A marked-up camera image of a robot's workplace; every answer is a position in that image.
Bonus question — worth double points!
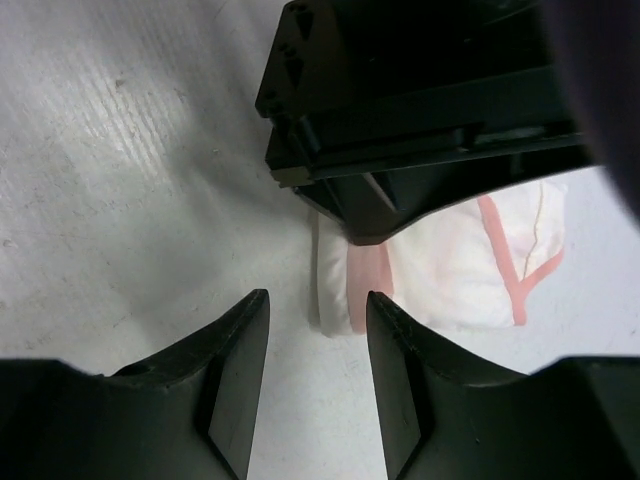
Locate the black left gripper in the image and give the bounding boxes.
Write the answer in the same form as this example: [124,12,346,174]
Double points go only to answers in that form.
[256,1,585,245]

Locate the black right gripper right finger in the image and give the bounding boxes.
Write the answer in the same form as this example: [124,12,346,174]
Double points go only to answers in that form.
[366,292,639,479]

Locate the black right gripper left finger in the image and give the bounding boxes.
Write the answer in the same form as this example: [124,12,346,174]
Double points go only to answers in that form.
[1,290,270,479]

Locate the white underwear with pink trim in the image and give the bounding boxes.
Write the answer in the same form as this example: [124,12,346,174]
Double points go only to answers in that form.
[316,180,566,337]

